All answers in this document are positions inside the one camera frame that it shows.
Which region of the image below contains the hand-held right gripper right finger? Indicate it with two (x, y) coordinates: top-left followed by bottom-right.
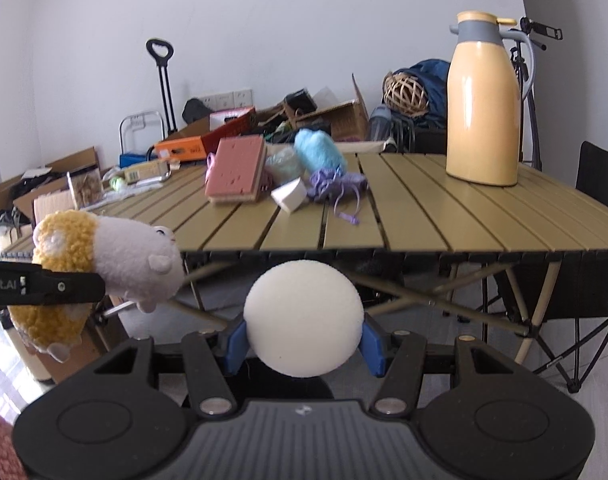
(360, 312), (550, 417)

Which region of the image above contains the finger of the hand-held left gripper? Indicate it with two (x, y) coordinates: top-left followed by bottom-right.
(18, 267), (106, 306)

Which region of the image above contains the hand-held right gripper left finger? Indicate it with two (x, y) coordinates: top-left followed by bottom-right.
(58, 319), (249, 417)

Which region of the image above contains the yellow white plush sheep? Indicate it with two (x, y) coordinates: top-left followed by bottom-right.
(8, 211), (185, 363)

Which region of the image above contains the white round sponge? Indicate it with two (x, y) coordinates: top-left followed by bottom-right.
(244, 260), (365, 378)

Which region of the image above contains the small white box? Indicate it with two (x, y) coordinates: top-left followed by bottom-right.
(270, 177), (309, 216)

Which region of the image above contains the purple mesh bag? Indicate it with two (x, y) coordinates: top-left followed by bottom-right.
(306, 167), (369, 226)

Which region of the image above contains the pink tan sponge block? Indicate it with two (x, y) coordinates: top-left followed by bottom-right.
(205, 135), (269, 206)

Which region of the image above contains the light blue fluffy cloth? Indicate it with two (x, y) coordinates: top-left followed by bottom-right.
(294, 128), (349, 176)

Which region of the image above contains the clear jar of nuts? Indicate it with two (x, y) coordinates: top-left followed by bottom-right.
(66, 167), (103, 209)

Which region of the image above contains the open cardboard box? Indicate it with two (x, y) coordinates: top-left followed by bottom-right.
(0, 146), (102, 221)
(284, 73), (369, 142)

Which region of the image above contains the tan packet box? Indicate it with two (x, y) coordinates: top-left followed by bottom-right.
(124, 159), (172, 183)

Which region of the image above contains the tan slatted folding table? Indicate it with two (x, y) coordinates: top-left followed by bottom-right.
(0, 152), (608, 376)

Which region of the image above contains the orange cardboard box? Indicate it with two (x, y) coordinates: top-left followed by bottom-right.
(154, 106), (257, 163)

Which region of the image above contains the black bag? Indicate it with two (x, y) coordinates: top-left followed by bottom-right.
(183, 98), (215, 123)

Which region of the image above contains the grey blue bottle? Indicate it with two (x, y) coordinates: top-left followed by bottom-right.
(369, 105), (393, 141)

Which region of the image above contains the black case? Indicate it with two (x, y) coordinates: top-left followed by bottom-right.
(284, 89), (318, 111)

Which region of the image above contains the wicker ball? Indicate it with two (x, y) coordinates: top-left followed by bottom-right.
(382, 71), (429, 116)

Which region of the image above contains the yellow thermos jug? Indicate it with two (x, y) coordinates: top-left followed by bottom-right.
(445, 10), (541, 188)

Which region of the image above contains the dark blue bag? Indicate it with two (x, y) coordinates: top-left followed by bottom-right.
(391, 58), (452, 128)

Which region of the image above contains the black folding chair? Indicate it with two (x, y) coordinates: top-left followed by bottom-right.
(476, 141), (608, 395)

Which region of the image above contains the white metal frame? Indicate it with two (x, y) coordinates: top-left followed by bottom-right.
(120, 110), (165, 153)

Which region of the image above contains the black trolley handle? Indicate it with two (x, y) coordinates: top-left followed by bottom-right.
(145, 37), (179, 136)

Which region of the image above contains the white wall socket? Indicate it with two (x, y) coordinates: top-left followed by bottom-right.
(199, 89), (255, 111)

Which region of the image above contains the black camera tripod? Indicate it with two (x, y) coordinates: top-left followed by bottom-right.
(509, 16), (565, 171)

